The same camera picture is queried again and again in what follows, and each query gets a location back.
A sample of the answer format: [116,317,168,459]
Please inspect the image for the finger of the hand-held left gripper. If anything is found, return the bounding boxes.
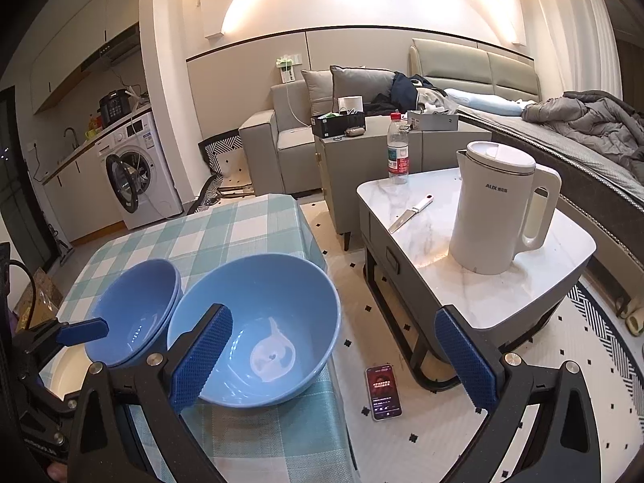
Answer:
[22,372,82,416]
[14,317,109,363]

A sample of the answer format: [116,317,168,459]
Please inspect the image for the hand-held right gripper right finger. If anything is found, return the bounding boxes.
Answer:
[435,306,602,483]

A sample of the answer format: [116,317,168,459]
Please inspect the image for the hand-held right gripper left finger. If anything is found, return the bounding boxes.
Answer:
[67,303,235,483]

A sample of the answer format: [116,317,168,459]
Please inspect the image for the cardboard box on floor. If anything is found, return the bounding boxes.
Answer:
[14,271,64,331]

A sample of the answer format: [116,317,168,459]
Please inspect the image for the smartphone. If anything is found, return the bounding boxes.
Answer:
[365,361,404,422]

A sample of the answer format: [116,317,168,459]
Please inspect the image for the marble coffee table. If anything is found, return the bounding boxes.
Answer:
[355,165,597,391]

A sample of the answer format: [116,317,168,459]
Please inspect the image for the white kitchen base cabinet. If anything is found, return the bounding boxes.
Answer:
[42,150,127,243]

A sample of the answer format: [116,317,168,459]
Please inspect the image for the white electric kettle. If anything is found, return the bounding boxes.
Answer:
[448,140,562,277]

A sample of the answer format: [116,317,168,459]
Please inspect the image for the black glass door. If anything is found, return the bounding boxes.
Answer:
[0,85,54,273]

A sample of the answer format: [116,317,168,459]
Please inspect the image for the pale slippers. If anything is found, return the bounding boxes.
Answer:
[617,297,644,336]

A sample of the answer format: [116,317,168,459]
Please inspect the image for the white washing machine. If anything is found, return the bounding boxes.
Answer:
[94,110,185,231]

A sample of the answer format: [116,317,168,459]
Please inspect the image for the clear water bottle red label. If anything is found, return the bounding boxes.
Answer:
[386,113,411,185]

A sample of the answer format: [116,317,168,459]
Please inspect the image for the grey side cabinet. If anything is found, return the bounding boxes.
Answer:
[314,113,494,250]

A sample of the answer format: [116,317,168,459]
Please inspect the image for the grey sofa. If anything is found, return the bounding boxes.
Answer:
[238,80,384,197]

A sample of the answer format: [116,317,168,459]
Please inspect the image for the black pressure cooker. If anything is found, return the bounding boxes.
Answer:
[97,89,132,130]

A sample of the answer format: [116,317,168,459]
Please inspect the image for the grey flat box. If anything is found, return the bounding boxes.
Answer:
[406,109,460,132]

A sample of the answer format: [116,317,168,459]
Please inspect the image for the light blue pillow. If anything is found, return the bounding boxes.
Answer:
[442,87,537,117]

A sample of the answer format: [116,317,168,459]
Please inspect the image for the grey duvet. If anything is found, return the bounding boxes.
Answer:
[520,89,644,182]

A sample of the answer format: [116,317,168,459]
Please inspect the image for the black open box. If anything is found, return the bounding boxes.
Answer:
[310,110,367,140]

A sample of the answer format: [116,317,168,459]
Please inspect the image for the dark jacket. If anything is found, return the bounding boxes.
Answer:
[367,71,459,114]

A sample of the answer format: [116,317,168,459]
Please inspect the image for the black range hood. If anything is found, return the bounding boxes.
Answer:
[80,29,142,74]

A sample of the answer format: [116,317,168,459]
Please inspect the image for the grey cushion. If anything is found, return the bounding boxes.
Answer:
[329,65,398,107]
[300,68,336,117]

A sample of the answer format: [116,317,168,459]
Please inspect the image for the bed with padded headboard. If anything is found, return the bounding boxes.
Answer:
[407,37,644,243]

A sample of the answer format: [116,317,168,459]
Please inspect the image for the white handled knife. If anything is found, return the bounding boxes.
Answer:
[388,194,435,234]

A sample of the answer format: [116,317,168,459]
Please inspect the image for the white wall cabinets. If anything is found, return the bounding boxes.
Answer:
[29,0,142,114]

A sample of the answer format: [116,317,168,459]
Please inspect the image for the white wall socket panel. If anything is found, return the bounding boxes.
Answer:
[275,53,303,84]

